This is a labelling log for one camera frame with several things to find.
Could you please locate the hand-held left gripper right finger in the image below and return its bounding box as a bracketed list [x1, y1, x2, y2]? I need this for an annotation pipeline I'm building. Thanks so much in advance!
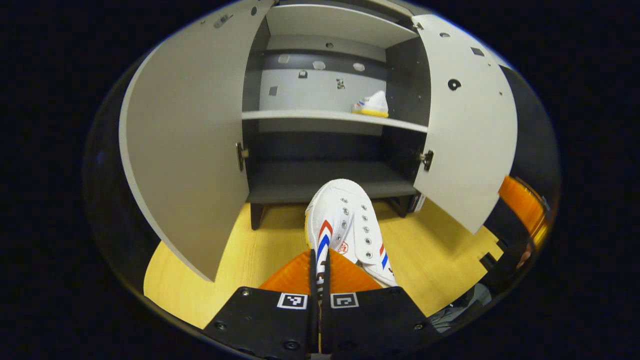
[320, 248, 441, 357]

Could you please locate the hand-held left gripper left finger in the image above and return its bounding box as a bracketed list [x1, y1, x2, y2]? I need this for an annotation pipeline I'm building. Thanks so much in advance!
[201, 248, 321, 358]

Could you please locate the white shoe cabinet door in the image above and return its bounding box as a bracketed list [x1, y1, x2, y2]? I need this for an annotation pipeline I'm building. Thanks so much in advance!
[118, 0, 276, 283]
[411, 14, 518, 235]

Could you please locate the white striped shoe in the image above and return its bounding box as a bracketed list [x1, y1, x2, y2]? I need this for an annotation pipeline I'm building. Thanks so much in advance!
[304, 178, 399, 301]
[351, 90, 390, 119]

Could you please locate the black backdrop cloth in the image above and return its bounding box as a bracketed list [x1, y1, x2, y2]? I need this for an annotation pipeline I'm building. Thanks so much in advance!
[82, 60, 562, 321]

